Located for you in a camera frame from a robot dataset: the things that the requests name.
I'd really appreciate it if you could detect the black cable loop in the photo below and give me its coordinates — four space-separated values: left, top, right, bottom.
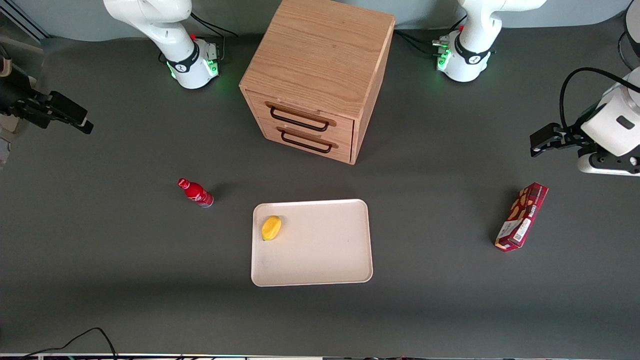
19 327 119 360

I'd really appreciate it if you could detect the black arm base cable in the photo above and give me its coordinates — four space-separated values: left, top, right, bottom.
189 12 239 62
394 15 468 57

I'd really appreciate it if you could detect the wooden two-drawer cabinet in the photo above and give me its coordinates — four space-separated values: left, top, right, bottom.
239 0 396 166

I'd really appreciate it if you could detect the red snack box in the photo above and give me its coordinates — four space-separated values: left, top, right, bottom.
494 182 549 252

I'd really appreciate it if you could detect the beige plastic tray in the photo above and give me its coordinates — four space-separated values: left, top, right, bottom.
251 199 374 288

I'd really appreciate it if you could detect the black drawer handle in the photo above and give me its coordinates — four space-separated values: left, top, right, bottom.
276 126 339 154
265 102 337 133

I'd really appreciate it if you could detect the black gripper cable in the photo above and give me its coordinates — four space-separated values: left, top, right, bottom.
559 67 640 132

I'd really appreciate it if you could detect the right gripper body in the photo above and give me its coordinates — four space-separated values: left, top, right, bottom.
0 45 38 118

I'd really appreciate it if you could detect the red coke bottle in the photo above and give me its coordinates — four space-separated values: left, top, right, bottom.
177 178 215 208

